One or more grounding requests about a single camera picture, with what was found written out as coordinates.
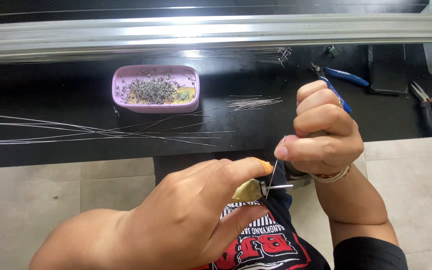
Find beaded thread bracelet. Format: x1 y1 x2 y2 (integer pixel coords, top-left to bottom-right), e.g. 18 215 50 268
309 164 352 184

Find spread of long steel wires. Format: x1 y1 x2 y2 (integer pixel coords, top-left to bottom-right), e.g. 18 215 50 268
0 106 236 148

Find aluminium rail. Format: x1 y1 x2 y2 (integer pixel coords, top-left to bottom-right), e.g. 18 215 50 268
0 13 432 65

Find heap of bent wire pieces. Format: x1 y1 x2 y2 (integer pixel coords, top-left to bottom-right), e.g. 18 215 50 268
115 69 196 105

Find black printed t-shirt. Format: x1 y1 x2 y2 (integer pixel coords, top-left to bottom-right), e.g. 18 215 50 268
190 159 409 270

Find orange fingertip cover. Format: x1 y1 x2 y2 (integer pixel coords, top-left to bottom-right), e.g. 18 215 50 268
249 157 275 175

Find pile of short cut wires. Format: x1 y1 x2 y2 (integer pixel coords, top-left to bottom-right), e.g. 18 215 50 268
226 94 284 113

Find bundle of hooked long wires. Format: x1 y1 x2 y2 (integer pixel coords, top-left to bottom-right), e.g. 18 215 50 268
141 46 293 69

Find silver wristwatch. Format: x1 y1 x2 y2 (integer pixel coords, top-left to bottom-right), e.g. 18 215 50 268
284 162 314 190

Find blue-handled wire cutters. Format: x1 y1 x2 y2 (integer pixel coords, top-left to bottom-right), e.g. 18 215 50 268
309 61 370 114

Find pink plastic tray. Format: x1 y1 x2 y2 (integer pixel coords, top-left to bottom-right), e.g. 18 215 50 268
111 65 200 114

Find black phone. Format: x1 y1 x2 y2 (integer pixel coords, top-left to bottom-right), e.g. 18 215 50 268
367 44 409 95

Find brass-handled wire bending jig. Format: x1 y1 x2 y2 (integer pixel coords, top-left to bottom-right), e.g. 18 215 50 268
232 178 295 203

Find person's right hand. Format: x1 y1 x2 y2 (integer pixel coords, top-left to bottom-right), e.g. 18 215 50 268
274 80 365 176

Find thin steel wire piece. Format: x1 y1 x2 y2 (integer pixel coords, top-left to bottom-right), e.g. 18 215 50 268
266 135 286 199

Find person's left hand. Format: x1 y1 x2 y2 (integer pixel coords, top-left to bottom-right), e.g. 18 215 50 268
124 157 275 270

